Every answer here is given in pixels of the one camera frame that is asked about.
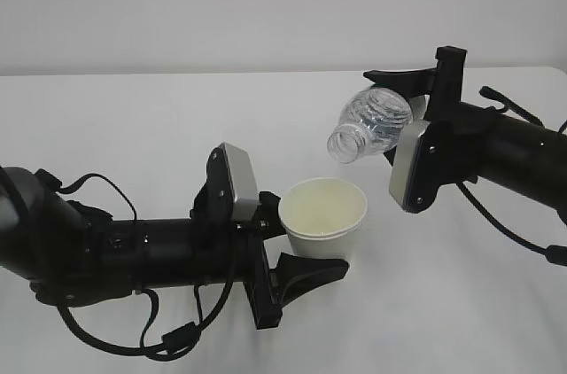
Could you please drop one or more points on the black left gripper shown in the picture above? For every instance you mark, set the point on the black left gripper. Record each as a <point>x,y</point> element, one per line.
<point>268,290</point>

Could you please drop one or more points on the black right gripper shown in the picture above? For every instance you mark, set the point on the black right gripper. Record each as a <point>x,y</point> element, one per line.
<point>449,152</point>

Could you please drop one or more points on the white paper cup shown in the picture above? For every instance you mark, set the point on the white paper cup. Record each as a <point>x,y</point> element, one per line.
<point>322,216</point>

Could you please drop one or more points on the clear water bottle green label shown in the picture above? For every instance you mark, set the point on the clear water bottle green label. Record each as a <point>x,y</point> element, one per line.
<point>370,123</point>

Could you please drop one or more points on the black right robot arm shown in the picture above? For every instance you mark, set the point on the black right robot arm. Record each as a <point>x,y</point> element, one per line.
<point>517,152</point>

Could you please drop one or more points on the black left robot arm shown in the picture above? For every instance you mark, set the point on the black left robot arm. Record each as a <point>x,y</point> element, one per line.
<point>47,238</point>

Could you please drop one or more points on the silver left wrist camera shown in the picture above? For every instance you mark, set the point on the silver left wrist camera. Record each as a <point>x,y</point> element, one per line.
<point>245,194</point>

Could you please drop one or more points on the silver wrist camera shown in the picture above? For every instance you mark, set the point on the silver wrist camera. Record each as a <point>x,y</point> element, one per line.
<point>405,163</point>
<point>245,194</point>

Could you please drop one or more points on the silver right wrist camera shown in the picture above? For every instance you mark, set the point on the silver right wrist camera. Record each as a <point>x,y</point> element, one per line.
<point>405,163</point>

